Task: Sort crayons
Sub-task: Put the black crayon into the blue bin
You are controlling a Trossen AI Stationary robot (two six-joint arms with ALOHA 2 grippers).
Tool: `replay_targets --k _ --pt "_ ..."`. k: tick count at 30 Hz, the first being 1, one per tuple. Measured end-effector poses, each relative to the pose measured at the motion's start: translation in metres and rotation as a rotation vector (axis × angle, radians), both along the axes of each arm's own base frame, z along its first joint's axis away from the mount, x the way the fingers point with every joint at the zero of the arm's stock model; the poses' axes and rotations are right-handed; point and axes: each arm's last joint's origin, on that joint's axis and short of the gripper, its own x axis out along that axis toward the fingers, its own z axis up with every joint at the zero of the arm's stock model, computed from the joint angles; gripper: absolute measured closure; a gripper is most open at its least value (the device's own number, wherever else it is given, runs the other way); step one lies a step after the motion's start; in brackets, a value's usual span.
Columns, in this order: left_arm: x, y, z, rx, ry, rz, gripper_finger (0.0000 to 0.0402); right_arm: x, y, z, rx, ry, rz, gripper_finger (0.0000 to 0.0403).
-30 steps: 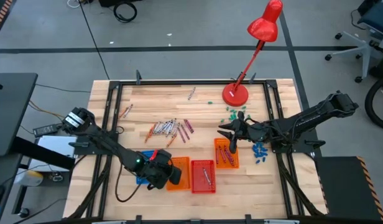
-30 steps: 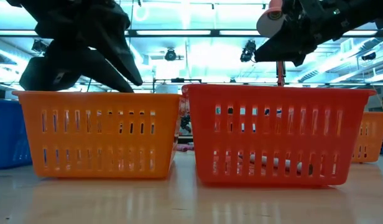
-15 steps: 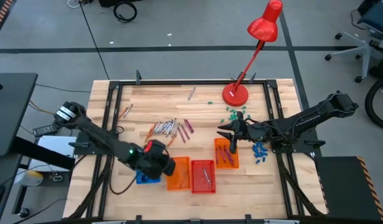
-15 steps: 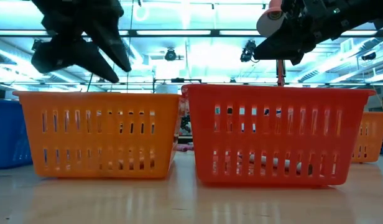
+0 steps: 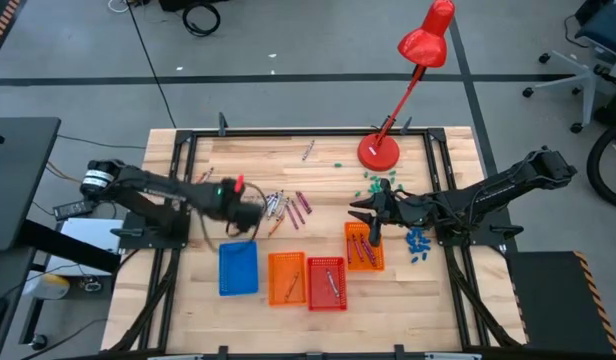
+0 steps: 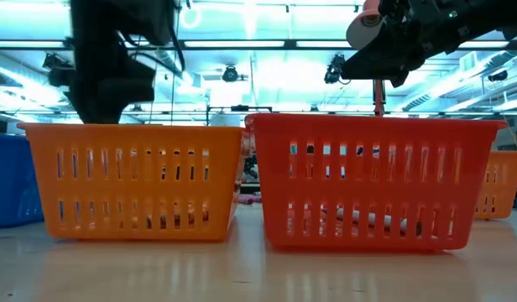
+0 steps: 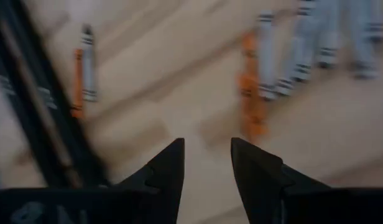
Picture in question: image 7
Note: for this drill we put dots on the grey crayon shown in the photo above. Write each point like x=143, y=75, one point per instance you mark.
x=328, y=31
x=378, y=18
x=362, y=40
x=88, y=62
x=266, y=53
x=295, y=49

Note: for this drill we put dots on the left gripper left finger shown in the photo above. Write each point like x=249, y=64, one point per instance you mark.
x=141, y=199

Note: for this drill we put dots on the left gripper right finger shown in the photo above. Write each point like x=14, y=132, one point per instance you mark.
x=272, y=193

